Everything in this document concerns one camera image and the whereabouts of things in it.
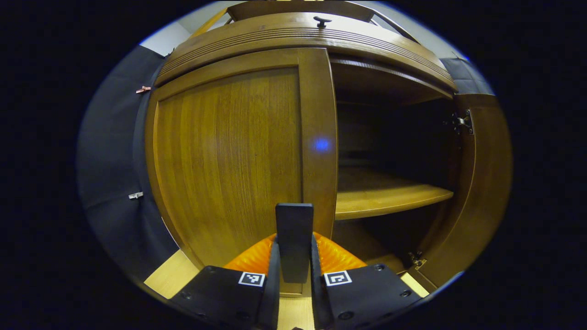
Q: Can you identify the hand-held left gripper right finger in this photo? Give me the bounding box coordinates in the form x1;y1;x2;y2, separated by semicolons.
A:
311;231;422;330

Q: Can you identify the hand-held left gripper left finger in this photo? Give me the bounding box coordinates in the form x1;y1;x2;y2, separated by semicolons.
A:
167;233;281;330

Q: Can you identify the black door handle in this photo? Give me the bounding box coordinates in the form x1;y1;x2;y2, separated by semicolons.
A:
276;203;314;284

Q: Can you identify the wooden shoe cabinet door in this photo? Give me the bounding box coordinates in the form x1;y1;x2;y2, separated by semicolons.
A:
145;47;339;296
415;94;513;288

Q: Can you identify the wooden double-door shoe cabinet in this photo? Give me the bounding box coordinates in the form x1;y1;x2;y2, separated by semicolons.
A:
144;0;513;298

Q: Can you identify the wooden cabinet drawer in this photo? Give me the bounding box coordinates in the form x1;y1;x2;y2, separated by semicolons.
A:
155;11;459;92

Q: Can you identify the wooden inner shelf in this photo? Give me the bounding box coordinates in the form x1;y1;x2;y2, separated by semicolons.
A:
335;167;454;220

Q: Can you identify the black backdrop cloth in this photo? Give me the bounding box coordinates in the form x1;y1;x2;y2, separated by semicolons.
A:
77;45;496;282

